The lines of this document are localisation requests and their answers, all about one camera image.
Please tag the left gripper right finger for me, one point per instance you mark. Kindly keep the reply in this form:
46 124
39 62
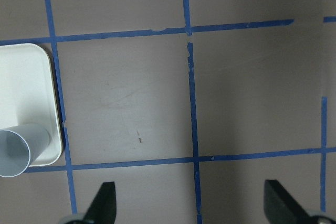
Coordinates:
281 207

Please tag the cream plastic tray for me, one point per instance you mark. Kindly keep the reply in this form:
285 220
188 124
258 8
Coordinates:
29 95

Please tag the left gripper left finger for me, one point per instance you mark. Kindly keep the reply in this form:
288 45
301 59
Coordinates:
103 207

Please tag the grey plastic cup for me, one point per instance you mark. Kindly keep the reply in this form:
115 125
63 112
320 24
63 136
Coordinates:
20 146

